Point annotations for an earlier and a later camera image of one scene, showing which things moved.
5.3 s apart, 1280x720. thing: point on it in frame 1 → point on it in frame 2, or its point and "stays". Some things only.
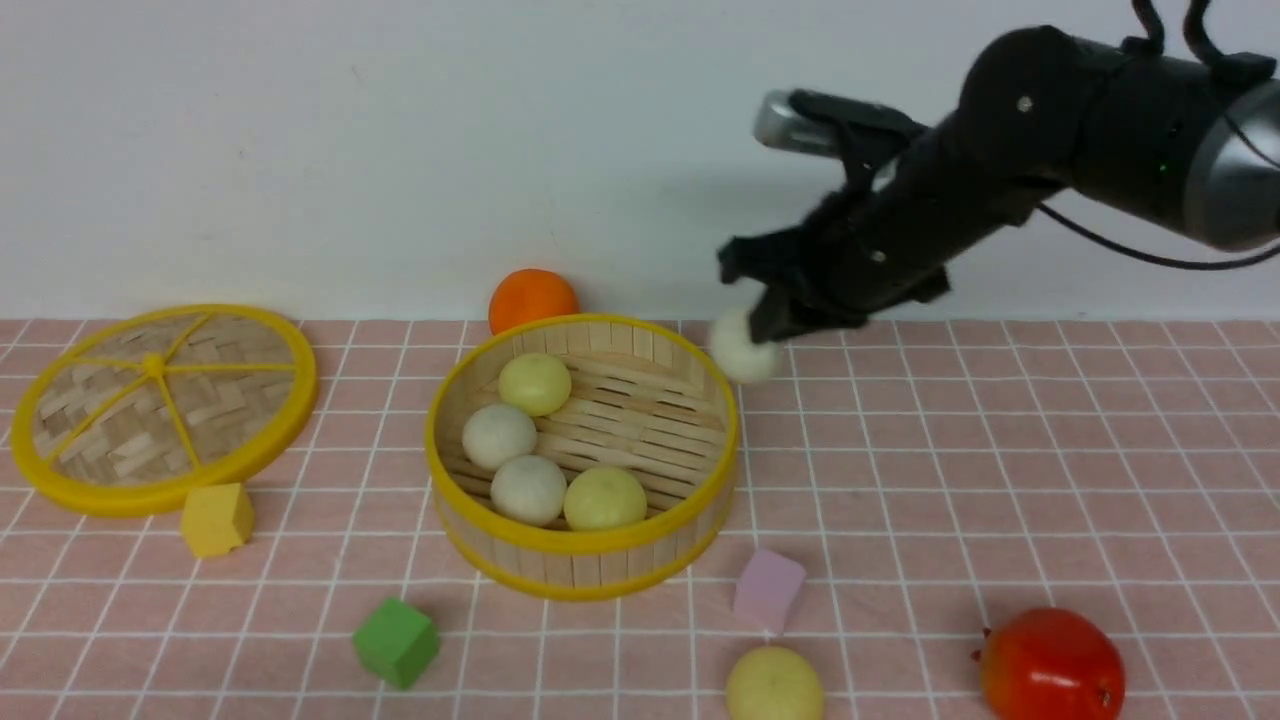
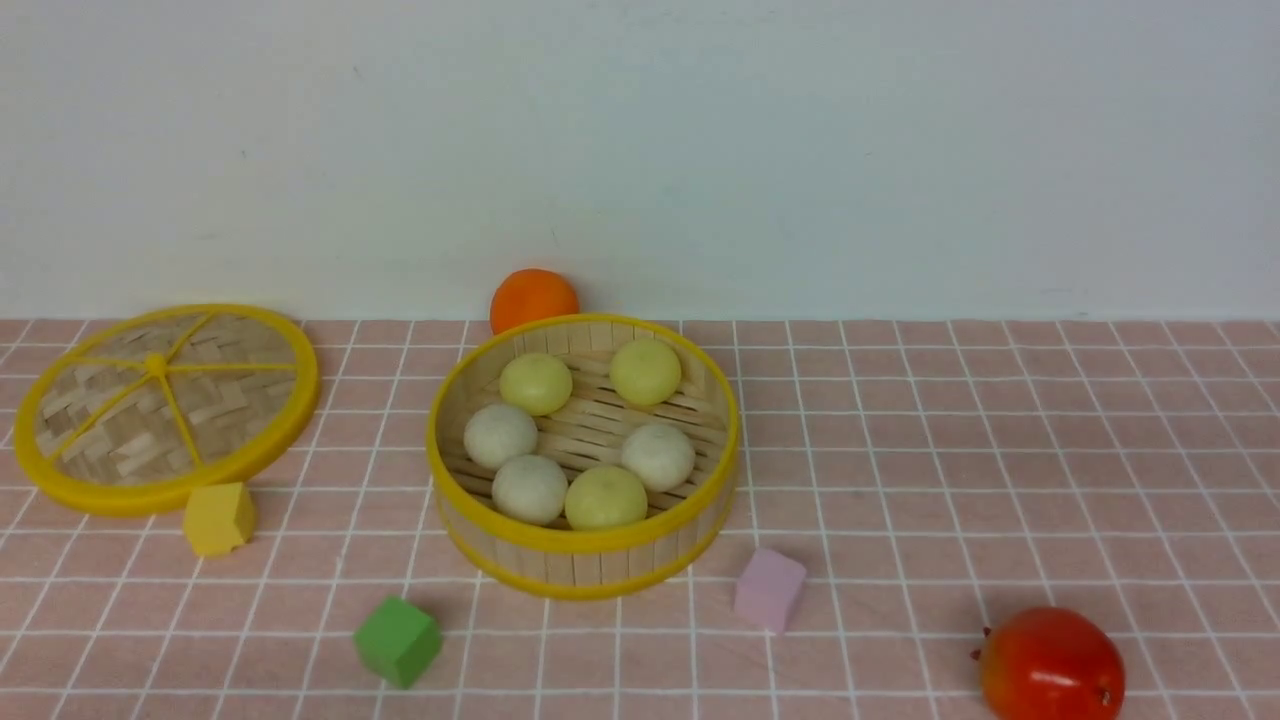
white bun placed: x=529 y=490 stays
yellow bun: x=535 y=384 stays
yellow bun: x=773 y=683 → x=644 y=371
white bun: x=496 y=434 stays
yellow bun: x=604 y=497 stays
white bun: x=735 y=351 → x=662 y=456
